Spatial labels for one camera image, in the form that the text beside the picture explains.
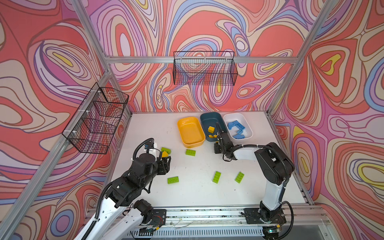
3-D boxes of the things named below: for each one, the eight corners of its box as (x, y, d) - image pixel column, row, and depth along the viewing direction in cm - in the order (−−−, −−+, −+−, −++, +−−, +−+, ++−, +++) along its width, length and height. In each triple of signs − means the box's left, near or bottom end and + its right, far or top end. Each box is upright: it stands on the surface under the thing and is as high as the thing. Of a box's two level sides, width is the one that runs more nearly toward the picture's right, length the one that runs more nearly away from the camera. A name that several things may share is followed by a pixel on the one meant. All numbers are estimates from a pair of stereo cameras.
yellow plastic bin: (182, 149, 100) (182, 145, 95) (177, 123, 115) (177, 118, 110) (207, 145, 102) (208, 140, 98) (199, 120, 117) (199, 115, 113)
